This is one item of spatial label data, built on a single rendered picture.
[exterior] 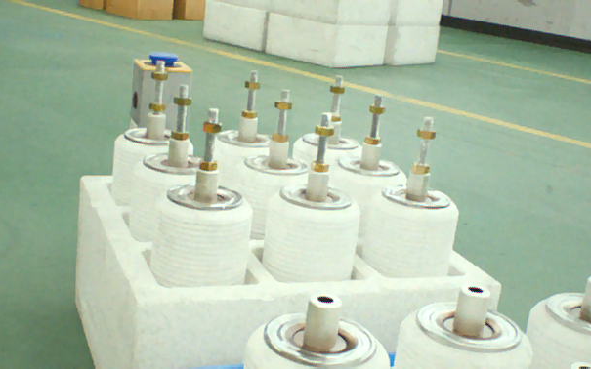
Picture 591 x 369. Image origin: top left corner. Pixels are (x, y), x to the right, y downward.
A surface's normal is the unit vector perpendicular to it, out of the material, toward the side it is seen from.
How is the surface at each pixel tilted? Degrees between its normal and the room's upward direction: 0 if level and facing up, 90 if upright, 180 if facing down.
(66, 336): 0
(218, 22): 90
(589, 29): 90
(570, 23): 90
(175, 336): 90
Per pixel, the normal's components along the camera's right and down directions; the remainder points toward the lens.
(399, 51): 0.77, 0.26
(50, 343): 0.11, -0.95
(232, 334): 0.36, 0.30
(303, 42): -0.62, 0.14
